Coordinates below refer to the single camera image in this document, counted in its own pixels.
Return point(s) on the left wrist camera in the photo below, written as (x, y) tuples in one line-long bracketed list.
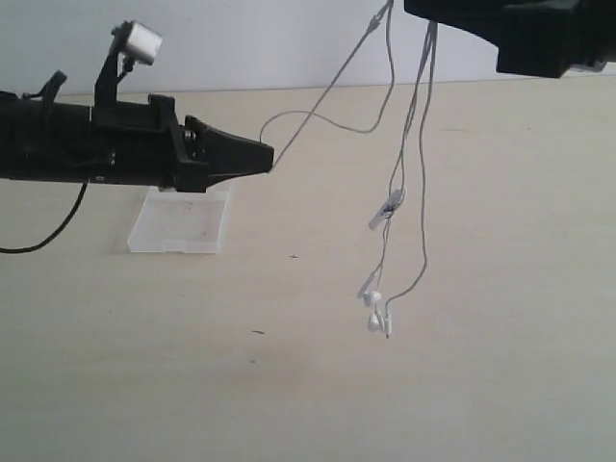
[(133, 43)]

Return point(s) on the clear plastic storage case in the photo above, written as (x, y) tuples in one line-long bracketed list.
[(173, 222)]

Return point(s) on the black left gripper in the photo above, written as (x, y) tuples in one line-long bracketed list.
[(146, 145)]

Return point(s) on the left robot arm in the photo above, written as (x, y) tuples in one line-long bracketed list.
[(43, 140)]

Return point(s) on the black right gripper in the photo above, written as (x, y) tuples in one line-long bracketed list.
[(543, 39)]

